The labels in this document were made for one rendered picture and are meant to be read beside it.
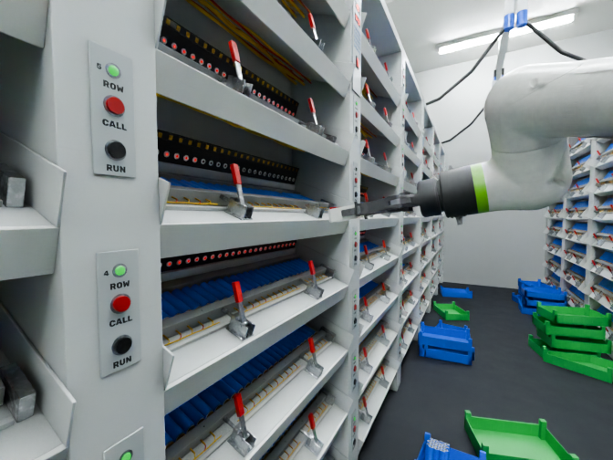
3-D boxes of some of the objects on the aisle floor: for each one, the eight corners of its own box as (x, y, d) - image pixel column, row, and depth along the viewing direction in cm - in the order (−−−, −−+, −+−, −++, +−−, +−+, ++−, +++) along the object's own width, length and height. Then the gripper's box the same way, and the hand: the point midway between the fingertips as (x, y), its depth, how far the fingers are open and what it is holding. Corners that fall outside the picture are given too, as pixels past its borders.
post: (358, 485, 99) (361, -57, 91) (348, 509, 91) (350, -84, 82) (306, 461, 109) (305, -30, 100) (293, 481, 101) (290, -52, 92)
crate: (543, 437, 120) (544, 418, 120) (578, 481, 101) (579, 458, 100) (463, 427, 126) (464, 409, 126) (483, 466, 106) (483, 445, 106)
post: (400, 382, 160) (405, 53, 152) (397, 391, 152) (401, 44, 143) (365, 372, 170) (368, 63, 161) (359, 381, 162) (362, 55, 153)
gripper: (440, 214, 51) (319, 233, 62) (446, 214, 65) (347, 230, 76) (433, 172, 51) (314, 198, 63) (441, 181, 65) (342, 202, 77)
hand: (345, 214), depth 68 cm, fingers open, 3 cm apart
